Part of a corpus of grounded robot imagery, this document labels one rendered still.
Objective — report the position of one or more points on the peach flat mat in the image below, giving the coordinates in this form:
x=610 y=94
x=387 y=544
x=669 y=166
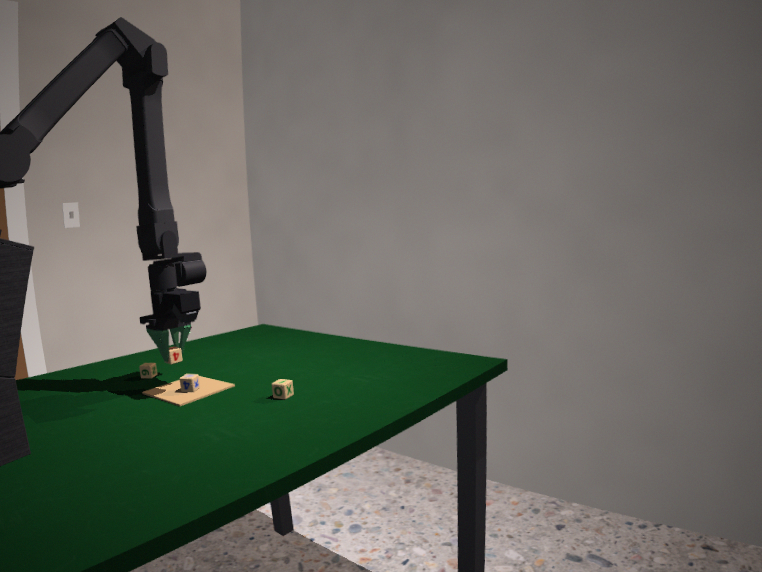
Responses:
x=172 y=393

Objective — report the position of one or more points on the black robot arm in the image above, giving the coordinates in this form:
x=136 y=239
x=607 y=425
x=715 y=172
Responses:
x=146 y=66

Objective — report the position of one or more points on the beige letter block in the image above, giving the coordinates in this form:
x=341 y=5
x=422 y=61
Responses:
x=148 y=370
x=175 y=355
x=282 y=389
x=189 y=383

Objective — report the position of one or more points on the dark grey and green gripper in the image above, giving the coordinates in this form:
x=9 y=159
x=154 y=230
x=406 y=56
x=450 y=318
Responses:
x=163 y=333

